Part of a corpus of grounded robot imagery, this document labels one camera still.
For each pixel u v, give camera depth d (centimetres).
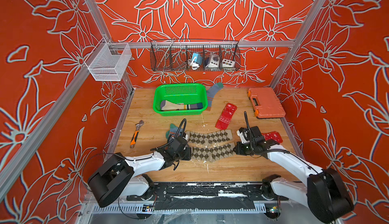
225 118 101
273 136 93
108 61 93
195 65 85
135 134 94
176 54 100
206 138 92
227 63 94
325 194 40
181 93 114
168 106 107
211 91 118
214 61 91
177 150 67
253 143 67
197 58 84
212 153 85
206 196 73
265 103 105
